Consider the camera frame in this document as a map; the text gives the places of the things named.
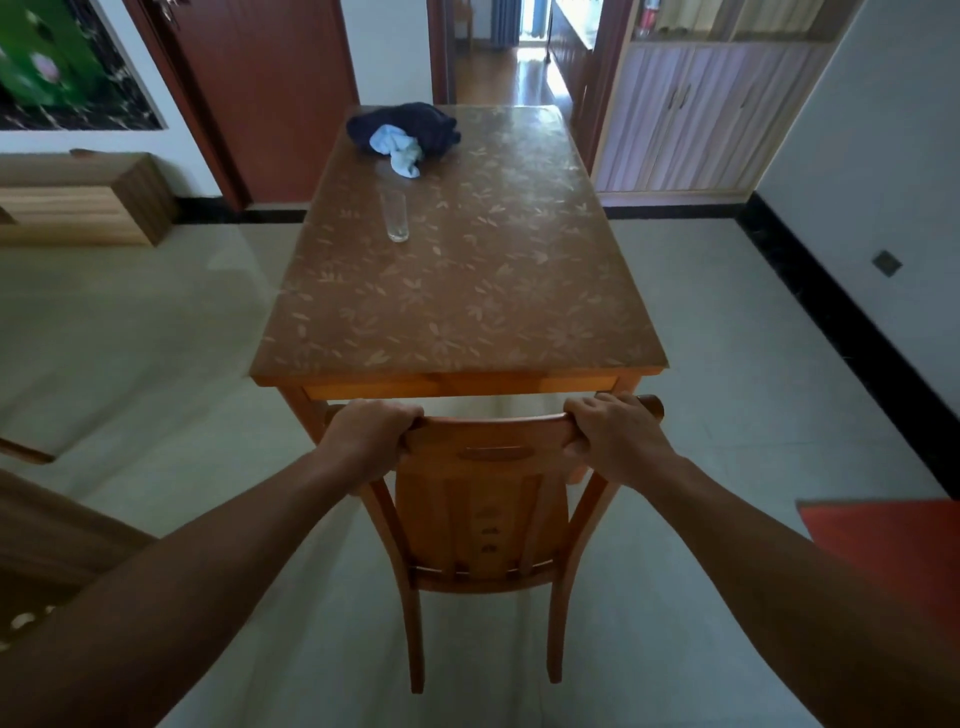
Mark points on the person's left hand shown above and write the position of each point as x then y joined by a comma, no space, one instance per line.
365,442

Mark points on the person's right hand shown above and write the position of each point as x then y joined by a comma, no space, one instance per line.
619,442

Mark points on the person's right fingers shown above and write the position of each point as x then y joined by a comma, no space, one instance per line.
592,412

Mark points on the person's left fingers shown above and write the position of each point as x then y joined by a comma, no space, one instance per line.
397,414

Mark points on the wooden chair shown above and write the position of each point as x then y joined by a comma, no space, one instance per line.
484,510

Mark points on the person's left forearm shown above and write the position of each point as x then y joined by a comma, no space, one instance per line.
180,592

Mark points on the person's right forearm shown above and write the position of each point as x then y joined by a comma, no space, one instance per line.
795,600

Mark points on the wooden dining table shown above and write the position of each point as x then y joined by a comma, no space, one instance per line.
465,247

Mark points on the leaf-patterned table cover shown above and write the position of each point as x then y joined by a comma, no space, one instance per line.
465,240

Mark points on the clear drinking glass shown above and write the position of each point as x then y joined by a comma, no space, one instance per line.
395,216

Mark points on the light blue cloth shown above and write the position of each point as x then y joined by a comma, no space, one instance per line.
401,148

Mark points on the dark blue cloth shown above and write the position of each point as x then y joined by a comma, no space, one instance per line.
420,124

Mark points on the light wooden cabinet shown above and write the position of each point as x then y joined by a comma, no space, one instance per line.
705,112

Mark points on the red mat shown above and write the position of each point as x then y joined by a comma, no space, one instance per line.
892,559

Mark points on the brown wooden door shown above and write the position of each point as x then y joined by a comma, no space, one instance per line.
262,90

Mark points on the dark wooden furniture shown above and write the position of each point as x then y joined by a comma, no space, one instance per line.
52,540

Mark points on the low wooden bench cabinet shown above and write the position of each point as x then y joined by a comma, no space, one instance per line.
82,199

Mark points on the red bottle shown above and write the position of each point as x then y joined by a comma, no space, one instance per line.
648,16

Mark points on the blue curtain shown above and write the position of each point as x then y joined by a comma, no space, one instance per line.
505,21

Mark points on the wall socket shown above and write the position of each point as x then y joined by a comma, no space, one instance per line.
886,263

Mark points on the green floral wall picture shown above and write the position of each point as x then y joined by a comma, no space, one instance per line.
67,67

